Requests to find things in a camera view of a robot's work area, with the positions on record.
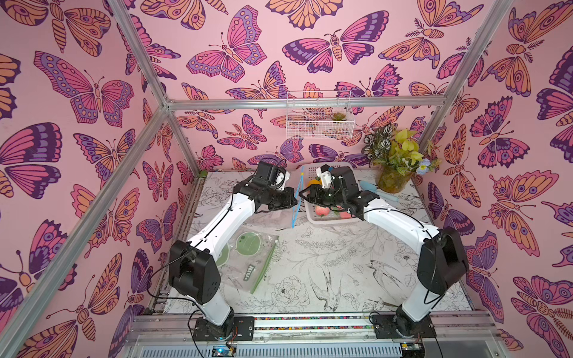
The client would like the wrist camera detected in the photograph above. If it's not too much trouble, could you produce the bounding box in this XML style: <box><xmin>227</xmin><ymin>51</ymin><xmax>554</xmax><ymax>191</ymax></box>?
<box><xmin>274</xmin><ymin>167</ymin><xmax>289</xmax><ymax>190</ymax></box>
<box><xmin>316</xmin><ymin>164</ymin><xmax>332</xmax><ymax>189</ymax></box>

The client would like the aluminium frame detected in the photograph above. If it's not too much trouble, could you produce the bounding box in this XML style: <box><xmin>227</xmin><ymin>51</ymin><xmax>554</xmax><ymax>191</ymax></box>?
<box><xmin>0</xmin><ymin>0</ymin><xmax>516</xmax><ymax>358</ymax></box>

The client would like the potted artificial plant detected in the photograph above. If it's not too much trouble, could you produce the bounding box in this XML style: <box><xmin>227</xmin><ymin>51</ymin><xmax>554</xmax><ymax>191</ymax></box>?
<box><xmin>362</xmin><ymin>123</ymin><xmax>441</xmax><ymax>194</ymax></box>

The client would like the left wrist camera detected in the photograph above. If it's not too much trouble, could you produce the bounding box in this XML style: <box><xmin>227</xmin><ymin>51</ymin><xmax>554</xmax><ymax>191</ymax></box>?
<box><xmin>274</xmin><ymin>167</ymin><xmax>289</xmax><ymax>190</ymax></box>

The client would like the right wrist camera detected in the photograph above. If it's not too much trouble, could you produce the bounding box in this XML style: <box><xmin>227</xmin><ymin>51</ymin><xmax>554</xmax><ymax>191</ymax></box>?
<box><xmin>316</xmin><ymin>164</ymin><xmax>332</xmax><ymax>189</ymax></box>

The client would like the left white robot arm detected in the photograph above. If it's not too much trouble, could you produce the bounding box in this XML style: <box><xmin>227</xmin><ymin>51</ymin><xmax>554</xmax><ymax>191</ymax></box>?
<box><xmin>168</xmin><ymin>162</ymin><xmax>298</xmax><ymax>329</ymax></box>

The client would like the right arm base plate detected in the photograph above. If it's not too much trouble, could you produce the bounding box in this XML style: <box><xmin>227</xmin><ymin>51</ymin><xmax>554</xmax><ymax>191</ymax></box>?
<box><xmin>369</xmin><ymin>313</ymin><xmax>437</xmax><ymax>340</ymax></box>

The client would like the pink plastic basket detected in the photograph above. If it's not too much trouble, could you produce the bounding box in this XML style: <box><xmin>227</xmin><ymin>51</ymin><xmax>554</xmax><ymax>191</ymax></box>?
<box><xmin>298</xmin><ymin>162</ymin><xmax>360</xmax><ymax>225</ymax></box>

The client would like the white wire wall basket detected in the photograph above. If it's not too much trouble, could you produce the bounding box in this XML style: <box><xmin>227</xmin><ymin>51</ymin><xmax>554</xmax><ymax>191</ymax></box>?
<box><xmin>284</xmin><ymin>90</ymin><xmax>355</xmax><ymax>141</ymax></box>

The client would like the light blue scoop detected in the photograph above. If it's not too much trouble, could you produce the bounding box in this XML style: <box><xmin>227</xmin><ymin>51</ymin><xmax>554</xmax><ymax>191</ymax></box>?
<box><xmin>359</xmin><ymin>180</ymin><xmax>399</xmax><ymax>202</ymax></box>

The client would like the clear green-zipper zip-top bag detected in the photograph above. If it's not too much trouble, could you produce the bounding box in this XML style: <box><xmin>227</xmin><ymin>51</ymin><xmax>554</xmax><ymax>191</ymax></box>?
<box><xmin>216</xmin><ymin>228</ymin><xmax>279</xmax><ymax>294</ymax></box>

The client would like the clear blue-zipper zip-top bag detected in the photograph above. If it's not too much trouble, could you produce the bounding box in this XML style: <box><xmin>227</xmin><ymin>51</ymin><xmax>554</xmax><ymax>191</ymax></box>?
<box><xmin>250</xmin><ymin>165</ymin><xmax>306</xmax><ymax>229</ymax></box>

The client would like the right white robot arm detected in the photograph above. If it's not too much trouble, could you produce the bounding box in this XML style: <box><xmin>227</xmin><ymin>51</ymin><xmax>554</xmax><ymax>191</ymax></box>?
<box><xmin>298</xmin><ymin>165</ymin><xmax>469</xmax><ymax>338</ymax></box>

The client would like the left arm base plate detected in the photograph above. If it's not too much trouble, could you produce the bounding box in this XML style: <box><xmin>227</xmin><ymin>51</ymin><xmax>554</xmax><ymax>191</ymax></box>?
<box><xmin>192</xmin><ymin>316</ymin><xmax>255</xmax><ymax>342</ymax></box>

